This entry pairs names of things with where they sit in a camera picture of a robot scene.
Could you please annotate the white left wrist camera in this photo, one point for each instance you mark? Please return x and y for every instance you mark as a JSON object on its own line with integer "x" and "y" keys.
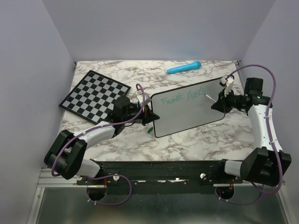
{"x": 144, "y": 99}

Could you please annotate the blue toy microphone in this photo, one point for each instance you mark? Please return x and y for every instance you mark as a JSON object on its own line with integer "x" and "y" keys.
{"x": 191, "y": 66}

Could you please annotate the aluminium extrusion frame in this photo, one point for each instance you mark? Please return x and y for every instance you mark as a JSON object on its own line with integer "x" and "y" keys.
{"x": 46, "y": 180}

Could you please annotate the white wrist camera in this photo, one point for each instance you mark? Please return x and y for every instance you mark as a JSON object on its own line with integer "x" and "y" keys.
{"x": 227, "y": 83}
{"x": 144, "y": 99}

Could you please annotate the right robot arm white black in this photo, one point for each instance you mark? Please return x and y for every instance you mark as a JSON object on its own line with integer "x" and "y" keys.
{"x": 267, "y": 162}

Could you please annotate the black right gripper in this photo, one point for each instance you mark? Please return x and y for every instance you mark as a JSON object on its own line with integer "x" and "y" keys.
{"x": 224, "y": 108}

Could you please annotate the green whiteboard marker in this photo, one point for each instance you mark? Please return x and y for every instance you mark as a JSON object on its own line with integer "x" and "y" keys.
{"x": 209, "y": 97}

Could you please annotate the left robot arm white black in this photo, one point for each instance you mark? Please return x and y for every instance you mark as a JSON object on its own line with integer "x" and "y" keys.
{"x": 66, "y": 155}

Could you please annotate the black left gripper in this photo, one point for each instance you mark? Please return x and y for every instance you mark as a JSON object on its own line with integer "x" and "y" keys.
{"x": 147, "y": 116}

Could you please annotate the white whiteboard black frame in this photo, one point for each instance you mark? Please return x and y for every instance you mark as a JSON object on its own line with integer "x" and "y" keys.
{"x": 185, "y": 107}

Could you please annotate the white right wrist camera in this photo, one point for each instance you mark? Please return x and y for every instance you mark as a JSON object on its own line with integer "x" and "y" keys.
{"x": 227, "y": 83}

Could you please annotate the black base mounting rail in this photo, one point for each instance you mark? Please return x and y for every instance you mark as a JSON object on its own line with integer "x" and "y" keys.
{"x": 158, "y": 177}

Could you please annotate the black and silver chessboard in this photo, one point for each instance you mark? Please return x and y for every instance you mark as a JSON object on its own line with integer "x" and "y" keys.
{"x": 93, "y": 97}

